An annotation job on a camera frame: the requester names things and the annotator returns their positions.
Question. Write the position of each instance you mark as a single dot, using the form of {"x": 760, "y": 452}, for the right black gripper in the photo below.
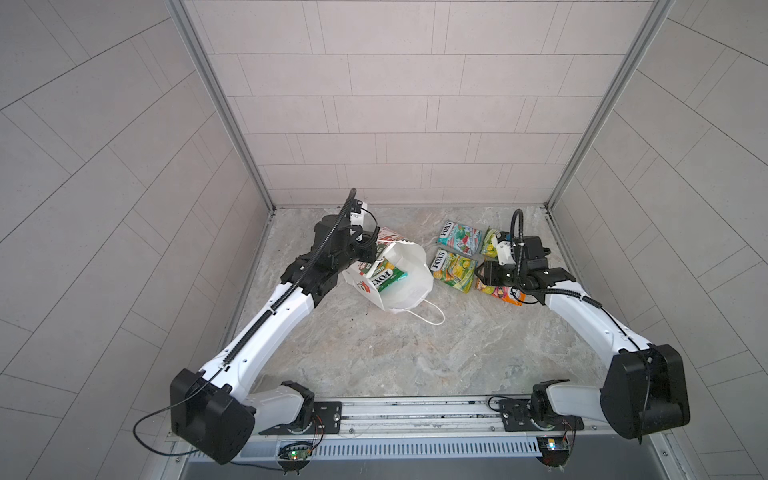
{"x": 489, "y": 272}

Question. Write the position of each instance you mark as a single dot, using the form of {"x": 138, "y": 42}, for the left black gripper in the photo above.
{"x": 365, "y": 239}

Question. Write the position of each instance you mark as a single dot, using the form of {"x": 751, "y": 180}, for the orange Fox's candy bag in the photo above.
{"x": 506, "y": 294}

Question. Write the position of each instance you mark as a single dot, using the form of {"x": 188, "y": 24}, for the yellow green Fox's candy bag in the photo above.
{"x": 490, "y": 242}

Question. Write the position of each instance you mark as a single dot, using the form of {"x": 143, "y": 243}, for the green Fox's spring tea bag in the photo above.
{"x": 454, "y": 270}

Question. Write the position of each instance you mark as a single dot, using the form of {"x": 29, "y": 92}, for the teal Fox's candy bag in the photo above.
{"x": 460, "y": 238}

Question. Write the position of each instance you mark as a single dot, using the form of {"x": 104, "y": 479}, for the white floral paper bag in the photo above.
{"x": 405, "y": 296}

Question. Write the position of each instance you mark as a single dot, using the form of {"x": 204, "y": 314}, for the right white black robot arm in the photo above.
{"x": 645, "y": 389}

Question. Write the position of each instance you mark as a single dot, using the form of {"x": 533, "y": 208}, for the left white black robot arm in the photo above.
{"x": 235, "y": 369}

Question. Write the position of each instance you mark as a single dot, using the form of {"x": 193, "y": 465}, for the right circuit board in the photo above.
{"x": 555, "y": 451}

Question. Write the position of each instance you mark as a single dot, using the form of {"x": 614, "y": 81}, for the circuit board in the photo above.
{"x": 555, "y": 451}
{"x": 300, "y": 451}

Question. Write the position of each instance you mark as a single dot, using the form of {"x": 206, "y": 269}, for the left circuit board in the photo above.
{"x": 300, "y": 451}

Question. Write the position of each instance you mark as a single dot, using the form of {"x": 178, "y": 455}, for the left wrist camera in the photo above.
{"x": 360, "y": 216}

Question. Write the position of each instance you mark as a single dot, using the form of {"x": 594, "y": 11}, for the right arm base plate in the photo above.
{"x": 525, "y": 414}

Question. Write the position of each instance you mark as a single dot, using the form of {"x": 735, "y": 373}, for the aluminium mounting rail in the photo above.
{"x": 414, "y": 414}

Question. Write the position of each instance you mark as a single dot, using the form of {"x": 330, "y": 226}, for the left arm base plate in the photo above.
{"x": 325, "y": 414}

